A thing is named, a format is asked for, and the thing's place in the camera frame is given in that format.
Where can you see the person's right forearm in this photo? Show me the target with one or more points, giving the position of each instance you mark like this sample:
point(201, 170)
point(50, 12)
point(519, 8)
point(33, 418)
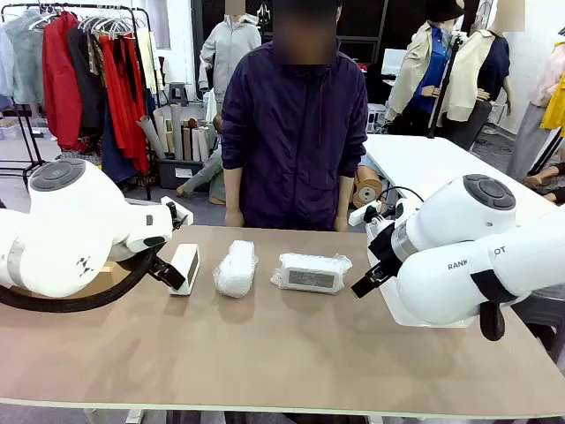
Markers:
point(232, 190)

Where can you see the cream garment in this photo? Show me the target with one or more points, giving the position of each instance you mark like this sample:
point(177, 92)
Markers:
point(148, 57)

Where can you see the grey fuzzy coat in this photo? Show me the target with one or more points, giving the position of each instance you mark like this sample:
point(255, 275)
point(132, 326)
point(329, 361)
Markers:
point(26, 57)

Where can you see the tall grey paper roll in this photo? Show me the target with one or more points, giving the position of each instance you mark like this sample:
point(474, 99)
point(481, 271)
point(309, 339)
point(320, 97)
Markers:
point(177, 132)

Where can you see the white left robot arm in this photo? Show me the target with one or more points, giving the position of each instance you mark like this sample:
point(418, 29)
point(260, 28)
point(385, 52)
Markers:
point(66, 229)

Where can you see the mannequin with cream jacket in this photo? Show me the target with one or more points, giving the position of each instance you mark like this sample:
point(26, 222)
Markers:
point(472, 70)

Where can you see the black plastic stool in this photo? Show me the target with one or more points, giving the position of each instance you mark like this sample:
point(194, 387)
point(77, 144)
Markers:
point(547, 327)

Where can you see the person's right hand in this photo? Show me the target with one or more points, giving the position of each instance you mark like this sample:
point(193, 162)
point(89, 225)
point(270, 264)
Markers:
point(234, 219)

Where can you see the white computer case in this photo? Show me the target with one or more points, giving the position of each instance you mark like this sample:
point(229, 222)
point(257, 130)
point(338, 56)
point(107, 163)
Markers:
point(375, 117)

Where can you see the grey plastic stool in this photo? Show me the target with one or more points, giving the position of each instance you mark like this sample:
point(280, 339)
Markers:
point(178, 88)

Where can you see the open brown cardboard box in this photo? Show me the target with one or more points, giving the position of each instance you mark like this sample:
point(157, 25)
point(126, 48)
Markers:
point(115, 274)

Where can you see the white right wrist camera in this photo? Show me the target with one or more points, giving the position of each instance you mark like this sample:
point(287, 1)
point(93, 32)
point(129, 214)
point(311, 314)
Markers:
point(359, 215)

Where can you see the person's left hand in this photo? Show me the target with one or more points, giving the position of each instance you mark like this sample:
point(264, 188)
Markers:
point(342, 224)

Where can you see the dark blue garment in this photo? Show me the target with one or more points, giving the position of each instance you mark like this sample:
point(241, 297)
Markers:
point(115, 154)

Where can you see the black storage bin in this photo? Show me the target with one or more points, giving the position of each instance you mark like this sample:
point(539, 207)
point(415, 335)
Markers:
point(170, 174)

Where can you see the white work table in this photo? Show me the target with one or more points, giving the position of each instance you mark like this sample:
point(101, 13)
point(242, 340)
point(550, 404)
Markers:
point(419, 159)

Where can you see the bare mannequin limb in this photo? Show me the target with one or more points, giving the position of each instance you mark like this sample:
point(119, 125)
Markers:
point(540, 179)

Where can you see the black tripod pole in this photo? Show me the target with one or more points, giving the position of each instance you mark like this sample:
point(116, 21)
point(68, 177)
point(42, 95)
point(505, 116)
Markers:
point(446, 84)

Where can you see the cream paper roll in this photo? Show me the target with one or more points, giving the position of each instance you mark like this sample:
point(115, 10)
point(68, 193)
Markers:
point(161, 130)

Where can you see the white table leg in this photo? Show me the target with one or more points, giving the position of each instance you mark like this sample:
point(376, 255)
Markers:
point(134, 417)

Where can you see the black metal clothes rack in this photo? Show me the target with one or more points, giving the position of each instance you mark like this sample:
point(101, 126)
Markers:
point(148, 187)

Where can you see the person in purple jacket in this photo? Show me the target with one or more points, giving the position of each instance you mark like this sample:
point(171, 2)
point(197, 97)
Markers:
point(291, 132)

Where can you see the unwrapped white digital clock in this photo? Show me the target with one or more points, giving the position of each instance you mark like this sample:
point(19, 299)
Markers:
point(186, 254)

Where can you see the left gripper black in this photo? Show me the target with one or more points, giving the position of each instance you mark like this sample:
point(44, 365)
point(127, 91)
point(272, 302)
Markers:
point(152, 258)

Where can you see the white monitor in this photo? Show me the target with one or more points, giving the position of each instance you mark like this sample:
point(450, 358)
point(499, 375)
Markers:
point(393, 62)

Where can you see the lying mannequin in grey clothes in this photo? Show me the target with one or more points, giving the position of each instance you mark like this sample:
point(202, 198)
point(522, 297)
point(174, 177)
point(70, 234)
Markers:
point(207, 172)

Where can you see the red dress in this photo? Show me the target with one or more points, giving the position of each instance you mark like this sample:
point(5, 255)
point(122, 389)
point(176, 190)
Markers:
point(123, 110)

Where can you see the mannequin with beige coat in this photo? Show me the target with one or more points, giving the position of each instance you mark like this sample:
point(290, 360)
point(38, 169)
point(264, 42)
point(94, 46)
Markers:
point(410, 75)

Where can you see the brown cardboard spool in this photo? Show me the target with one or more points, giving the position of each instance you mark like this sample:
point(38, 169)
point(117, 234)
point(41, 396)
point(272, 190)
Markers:
point(370, 196)

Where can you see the slanted grey paper roll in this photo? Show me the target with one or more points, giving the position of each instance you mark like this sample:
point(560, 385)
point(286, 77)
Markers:
point(152, 139)

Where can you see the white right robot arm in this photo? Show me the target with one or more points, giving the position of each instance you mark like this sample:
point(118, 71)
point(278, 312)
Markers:
point(441, 287)

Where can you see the red coat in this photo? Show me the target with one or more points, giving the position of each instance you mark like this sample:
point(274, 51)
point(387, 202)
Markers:
point(59, 88)

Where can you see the black garment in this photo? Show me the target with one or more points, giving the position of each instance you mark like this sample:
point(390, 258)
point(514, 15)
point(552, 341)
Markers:
point(86, 88)

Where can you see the mannequin with grey hoodie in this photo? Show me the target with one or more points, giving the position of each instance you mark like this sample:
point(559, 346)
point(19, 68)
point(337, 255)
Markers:
point(229, 53)

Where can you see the brown paper roll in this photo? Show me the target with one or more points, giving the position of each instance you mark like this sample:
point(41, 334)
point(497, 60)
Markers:
point(189, 141)

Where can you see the mannequin with pink top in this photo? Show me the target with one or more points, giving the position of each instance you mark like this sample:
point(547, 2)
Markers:
point(529, 132)

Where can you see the person's left forearm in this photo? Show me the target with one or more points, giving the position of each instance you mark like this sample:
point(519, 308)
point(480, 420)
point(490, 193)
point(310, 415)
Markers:
point(345, 196)

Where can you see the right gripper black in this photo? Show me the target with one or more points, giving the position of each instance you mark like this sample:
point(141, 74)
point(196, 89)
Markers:
point(384, 247)

